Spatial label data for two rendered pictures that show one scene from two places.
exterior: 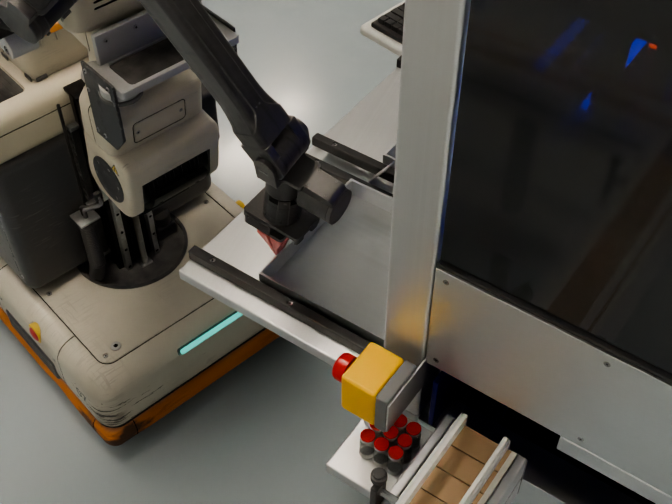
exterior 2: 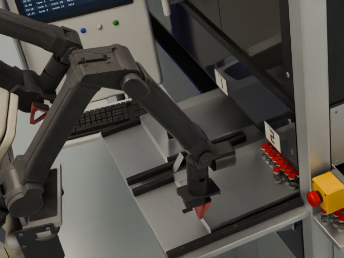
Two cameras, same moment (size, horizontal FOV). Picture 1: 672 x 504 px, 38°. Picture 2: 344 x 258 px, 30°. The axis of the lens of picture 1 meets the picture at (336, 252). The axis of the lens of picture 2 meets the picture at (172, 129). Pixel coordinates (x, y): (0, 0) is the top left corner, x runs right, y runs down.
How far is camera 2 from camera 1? 1.11 m
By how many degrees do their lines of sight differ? 38
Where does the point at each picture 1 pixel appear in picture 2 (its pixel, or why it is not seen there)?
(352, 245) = not seen: hidden behind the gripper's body
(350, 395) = (333, 200)
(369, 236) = not seen: hidden behind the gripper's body
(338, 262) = (218, 201)
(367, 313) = (258, 201)
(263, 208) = (191, 194)
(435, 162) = (323, 53)
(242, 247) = (178, 236)
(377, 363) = (327, 179)
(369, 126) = (134, 160)
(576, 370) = not seen: outside the picture
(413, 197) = (316, 81)
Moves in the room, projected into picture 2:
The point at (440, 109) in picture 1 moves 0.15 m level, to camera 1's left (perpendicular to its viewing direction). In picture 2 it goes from (322, 25) to (294, 59)
